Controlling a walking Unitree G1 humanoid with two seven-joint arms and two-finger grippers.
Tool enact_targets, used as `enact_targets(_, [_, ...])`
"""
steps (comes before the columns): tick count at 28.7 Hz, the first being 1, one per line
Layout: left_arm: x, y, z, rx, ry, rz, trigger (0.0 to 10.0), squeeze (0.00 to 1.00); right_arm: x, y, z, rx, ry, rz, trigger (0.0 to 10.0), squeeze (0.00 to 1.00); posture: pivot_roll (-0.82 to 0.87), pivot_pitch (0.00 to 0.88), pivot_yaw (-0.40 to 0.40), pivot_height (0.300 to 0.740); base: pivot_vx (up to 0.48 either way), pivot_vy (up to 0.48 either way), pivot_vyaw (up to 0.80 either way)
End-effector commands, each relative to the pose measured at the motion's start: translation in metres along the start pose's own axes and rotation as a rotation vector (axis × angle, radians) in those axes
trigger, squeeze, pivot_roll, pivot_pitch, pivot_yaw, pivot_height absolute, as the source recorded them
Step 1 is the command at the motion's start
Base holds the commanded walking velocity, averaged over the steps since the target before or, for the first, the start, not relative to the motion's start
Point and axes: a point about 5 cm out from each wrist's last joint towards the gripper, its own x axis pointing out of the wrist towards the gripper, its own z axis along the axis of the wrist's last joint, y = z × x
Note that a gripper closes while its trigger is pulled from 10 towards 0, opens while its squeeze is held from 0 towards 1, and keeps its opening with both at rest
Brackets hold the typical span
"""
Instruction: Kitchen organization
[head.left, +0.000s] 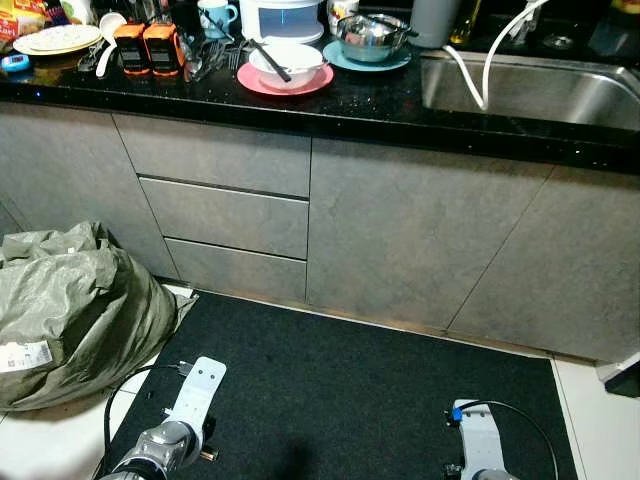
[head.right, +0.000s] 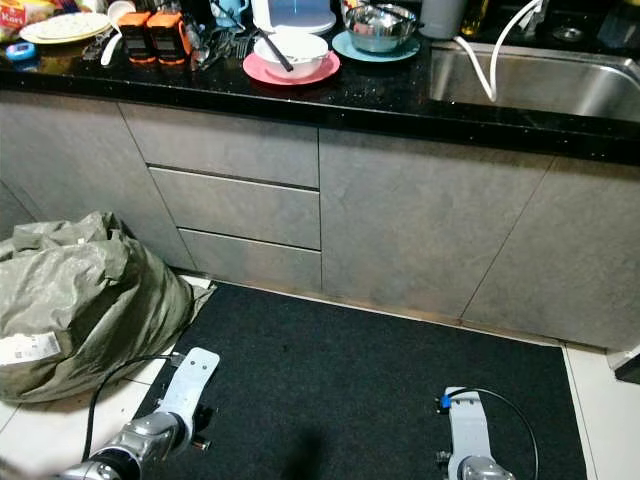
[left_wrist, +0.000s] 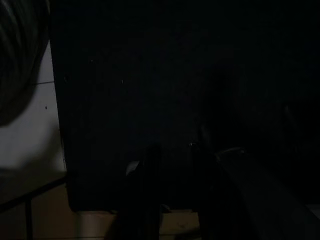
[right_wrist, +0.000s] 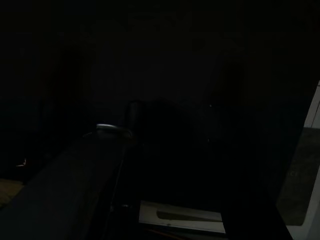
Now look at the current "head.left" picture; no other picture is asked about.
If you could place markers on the yellow oil bottle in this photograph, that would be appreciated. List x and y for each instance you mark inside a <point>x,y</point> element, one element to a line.
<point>470,20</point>

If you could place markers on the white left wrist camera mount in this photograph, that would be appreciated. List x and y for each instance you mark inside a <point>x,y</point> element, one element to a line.
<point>200,388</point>

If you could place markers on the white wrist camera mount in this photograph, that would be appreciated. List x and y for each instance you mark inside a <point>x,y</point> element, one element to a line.
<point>200,388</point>
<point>482,445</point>

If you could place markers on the grey vacuum flask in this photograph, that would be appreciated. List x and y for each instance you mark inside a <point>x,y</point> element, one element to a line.
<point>435,22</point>

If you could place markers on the white bowl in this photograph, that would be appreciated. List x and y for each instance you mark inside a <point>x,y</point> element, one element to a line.
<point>300,62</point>

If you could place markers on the small blue gadget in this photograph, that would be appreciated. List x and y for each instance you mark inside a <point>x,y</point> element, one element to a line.
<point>14,63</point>

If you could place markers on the yellow red snack packet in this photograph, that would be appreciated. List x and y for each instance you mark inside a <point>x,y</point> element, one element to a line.
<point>15,20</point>

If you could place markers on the orange black battery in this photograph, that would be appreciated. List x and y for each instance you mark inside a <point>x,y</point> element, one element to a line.
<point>163,52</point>
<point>130,50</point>

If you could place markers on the white printed mug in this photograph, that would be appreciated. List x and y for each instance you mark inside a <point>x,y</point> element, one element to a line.
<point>342,10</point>

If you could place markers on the blue mug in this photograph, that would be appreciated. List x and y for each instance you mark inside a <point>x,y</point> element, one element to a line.
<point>213,18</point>

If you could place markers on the grey cabinet panel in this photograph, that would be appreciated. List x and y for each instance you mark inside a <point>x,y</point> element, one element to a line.
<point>60,170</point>

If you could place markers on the cream plate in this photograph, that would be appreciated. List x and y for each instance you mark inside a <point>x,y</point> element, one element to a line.
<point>55,40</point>

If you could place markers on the black floor mat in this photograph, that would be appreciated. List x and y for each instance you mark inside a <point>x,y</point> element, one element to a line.
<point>330,400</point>

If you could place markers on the grey black floor fixture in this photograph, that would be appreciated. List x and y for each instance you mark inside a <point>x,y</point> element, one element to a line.
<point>622,378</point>

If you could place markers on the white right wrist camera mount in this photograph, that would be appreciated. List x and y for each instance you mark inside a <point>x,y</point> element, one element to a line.
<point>482,445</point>

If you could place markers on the steel sink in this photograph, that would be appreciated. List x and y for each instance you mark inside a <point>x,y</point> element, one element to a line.
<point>540,95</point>

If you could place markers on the grey green woven sack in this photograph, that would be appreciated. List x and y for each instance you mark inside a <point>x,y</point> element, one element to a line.
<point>80,310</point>

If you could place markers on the steel cutlery heap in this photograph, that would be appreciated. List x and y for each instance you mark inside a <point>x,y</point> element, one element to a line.
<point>210,60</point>

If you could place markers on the teal plate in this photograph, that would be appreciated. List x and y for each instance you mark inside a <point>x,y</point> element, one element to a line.
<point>370,67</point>

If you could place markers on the steel bowl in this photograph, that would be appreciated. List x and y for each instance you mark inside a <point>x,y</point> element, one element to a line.
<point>370,45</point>

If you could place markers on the white ceramic spoon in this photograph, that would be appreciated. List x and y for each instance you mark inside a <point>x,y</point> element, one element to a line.
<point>104,60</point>

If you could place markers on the white cup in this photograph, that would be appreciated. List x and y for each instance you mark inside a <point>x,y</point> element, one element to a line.
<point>112,25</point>

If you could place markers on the pink plate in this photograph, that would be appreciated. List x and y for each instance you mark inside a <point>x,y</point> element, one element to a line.
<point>300,92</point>

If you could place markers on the grey drawer front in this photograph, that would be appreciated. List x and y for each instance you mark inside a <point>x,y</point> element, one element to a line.
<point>230,218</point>
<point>240,270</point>
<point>215,155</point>

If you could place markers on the white stacked food container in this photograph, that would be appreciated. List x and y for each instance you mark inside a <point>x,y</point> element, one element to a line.
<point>280,20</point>

